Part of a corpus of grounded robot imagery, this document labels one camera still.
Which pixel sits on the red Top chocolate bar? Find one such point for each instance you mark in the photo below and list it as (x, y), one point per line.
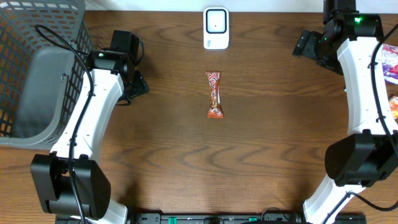
(215, 110)

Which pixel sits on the dark grey plastic basket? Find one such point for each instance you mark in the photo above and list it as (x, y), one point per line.
(40, 82)

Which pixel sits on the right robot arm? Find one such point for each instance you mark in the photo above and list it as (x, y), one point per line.
(350, 45)

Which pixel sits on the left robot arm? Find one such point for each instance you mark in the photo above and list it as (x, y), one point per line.
(69, 182)

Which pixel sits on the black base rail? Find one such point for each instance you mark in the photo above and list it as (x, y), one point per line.
(155, 218)

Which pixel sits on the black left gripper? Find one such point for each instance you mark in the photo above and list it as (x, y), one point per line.
(138, 86)

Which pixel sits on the orange tissue pack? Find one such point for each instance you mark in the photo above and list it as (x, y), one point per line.
(393, 104)

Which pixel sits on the red purple noodle packet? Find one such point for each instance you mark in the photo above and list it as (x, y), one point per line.
(389, 63)

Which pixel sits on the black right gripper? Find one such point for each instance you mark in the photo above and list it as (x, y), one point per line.
(306, 46)

